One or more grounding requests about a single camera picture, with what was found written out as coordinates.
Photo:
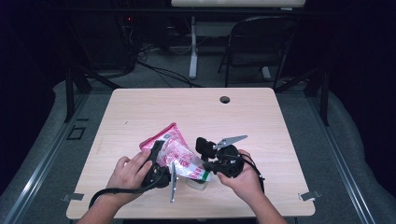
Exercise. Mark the white desk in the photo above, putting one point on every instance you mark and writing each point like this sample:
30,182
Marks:
193,46

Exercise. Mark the grey tape piece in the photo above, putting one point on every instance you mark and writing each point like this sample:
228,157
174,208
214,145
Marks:
309,195
73,197

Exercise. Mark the black folding chair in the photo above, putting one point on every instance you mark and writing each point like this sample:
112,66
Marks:
261,37

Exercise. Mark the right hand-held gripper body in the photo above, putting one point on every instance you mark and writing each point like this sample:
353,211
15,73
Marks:
230,163

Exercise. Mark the person's left hand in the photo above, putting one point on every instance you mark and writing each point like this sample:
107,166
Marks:
129,177

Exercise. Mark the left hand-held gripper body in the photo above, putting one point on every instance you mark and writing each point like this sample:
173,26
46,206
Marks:
157,177

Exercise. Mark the black metal stand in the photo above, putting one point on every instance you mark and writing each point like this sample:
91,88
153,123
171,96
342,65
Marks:
69,93
324,99

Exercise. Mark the dark equipment with red light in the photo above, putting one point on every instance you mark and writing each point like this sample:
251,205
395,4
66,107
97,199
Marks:
129,19

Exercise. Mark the pink printed plastic bag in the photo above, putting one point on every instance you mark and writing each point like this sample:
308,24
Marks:
176,152

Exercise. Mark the aluminium floor rail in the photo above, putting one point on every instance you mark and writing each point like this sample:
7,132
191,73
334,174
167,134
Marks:
46,158
339,158

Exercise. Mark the person's right hand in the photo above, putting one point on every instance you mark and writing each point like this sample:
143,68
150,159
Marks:
246,183

